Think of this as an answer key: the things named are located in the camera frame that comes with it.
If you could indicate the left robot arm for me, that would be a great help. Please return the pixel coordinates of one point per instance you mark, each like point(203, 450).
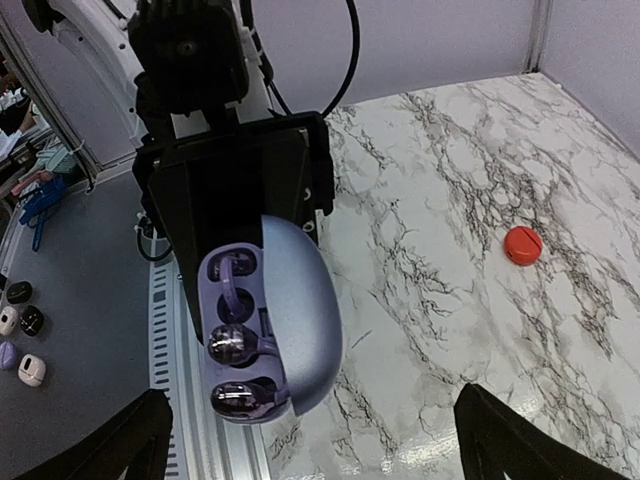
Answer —
point(96, 33)

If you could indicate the red earbud charging case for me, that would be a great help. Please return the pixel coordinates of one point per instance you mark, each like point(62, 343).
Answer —
point(523, 246)

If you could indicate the grey blue charging case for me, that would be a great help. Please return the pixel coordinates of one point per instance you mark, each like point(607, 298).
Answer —
point(295, 303)

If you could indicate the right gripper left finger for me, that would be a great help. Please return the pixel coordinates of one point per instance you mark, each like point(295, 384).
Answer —
point(133, 444)

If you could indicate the right aluminium frame post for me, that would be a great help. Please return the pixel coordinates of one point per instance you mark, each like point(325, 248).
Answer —
point(539, 27)

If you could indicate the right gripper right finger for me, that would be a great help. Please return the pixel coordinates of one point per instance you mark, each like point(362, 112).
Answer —
point(497, 443)

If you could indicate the lilac charging case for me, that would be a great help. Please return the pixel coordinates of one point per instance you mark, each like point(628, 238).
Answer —
point(8, 356)

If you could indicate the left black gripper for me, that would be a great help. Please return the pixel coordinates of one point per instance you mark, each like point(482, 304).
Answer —
point(209, 190)

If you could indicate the black charging case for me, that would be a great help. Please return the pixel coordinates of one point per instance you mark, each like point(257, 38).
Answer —
point(19, 292)
point(31, 320)

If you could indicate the white charging case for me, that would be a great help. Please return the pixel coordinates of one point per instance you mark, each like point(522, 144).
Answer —
point(32, 370)
point(9, 318)

